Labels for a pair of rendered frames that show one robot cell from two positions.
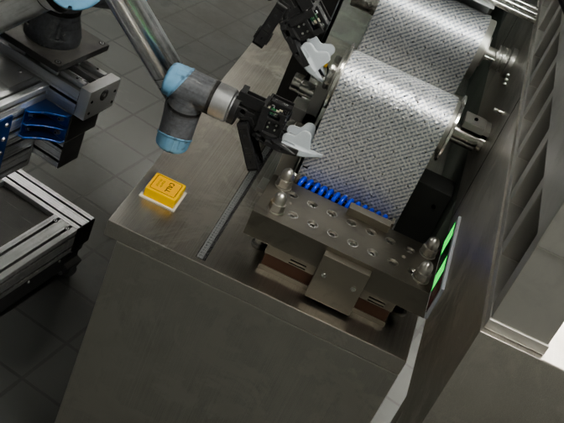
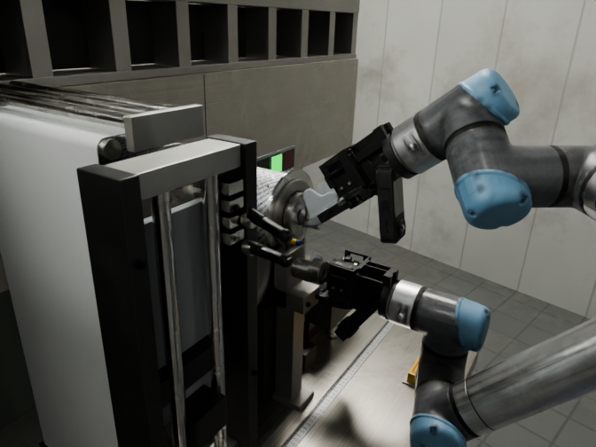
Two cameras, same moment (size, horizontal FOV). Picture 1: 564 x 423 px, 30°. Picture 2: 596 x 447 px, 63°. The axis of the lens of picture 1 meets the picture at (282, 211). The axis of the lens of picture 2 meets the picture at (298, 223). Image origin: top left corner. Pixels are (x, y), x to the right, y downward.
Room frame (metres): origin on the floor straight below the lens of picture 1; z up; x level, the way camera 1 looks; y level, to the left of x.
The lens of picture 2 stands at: (2.64, 0.39, 1.55)
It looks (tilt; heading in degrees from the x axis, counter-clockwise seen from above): 23 degrees down; 210
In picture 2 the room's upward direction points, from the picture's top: 2 degrees clockwise
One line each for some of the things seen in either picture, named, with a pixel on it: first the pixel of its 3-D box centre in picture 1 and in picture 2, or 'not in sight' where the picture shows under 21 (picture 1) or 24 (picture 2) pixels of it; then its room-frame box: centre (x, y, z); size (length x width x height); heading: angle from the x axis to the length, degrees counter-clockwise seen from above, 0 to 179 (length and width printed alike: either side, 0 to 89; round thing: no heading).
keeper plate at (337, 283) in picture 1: (336, 284); not in sight; (1.71, -0.16, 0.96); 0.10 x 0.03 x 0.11; 88
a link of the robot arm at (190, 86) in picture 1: (190, 88); (450, 320); (1.94, 0.28, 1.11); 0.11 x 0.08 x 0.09; 88
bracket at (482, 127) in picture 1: (477, 123); not in sight; (1.98, -0.29, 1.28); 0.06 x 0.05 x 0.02; 88
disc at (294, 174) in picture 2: (339, 75); (291, 212); (1.99, 0.01, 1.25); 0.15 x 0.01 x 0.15; 178
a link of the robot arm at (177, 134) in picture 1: (178, 122); (440, 375); (1.96, 0.28, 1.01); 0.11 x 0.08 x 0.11; 13
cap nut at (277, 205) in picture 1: (279, 201); not in sight; (1.76, 0.01, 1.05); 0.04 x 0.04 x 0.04
